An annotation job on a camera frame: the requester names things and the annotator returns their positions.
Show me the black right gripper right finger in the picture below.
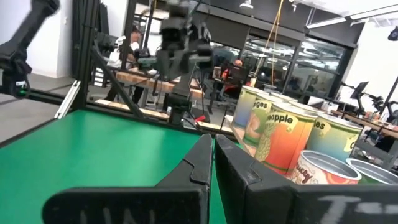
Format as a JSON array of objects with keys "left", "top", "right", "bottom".
[{"left": 215, "top": 134, "right": 398, "bottom": 224}]

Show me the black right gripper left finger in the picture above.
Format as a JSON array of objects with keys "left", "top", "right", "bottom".
[{"left": 42, "top": 134, "right": 214, "bottom": 224}]

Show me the short orange circle-pattern can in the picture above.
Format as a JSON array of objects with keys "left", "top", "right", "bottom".
[{"left": 287, "top": 149, "right": 363, "bottom": 186}]

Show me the tall orange pineapple label can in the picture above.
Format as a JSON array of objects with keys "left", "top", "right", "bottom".
[{"left": 254, "top": 102, "right": 318, "bottom": 177}]

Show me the tall green oranges label can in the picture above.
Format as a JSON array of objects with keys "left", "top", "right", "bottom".
[{"left": 242, "top": 92, "right": 280, "bottom": 149}]

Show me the tall blue-green cherries label can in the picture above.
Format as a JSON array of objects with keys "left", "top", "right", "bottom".
[{"left": 306, "top": 113, "right": 364, "bottom": 162}]

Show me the short green sliced pears can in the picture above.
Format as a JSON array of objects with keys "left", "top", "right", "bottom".
[{"left": 345, "top": 157, "right": 398, "bottom": 185}]

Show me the wooden background table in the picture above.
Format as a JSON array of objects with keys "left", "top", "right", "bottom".
[
  {"left": 331, "top": 109, "right": 398, "bottom": 139},
  {"left": 115, "top": 70, "right": 205, "bottom": 100}
]

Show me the person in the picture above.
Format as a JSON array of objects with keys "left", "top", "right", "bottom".
[
  {"left": 105, "top": 24, "right": 147, "bottom": 105},
  {"left": 221, "top": 58, "right": 249, "bottom": 94}
]

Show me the green table mat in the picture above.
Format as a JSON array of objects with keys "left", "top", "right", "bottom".
[{"left": 0, "top": 108, "right": 237, "bottom": 224}]

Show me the black background monitor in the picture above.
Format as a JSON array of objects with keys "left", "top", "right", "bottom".
[{"left": 349, "top": 80, "right": 370, "bottom": 101}]

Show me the yellow hanging cord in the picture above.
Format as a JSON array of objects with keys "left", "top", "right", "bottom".
[{"left": 254, "top": 0, "right": 284, "bottom": 86}]

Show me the silver aluminium rail piece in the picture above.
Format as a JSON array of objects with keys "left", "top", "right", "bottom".
[{"left": 55, "top": 80, "right": 82, "bottom": 119}]

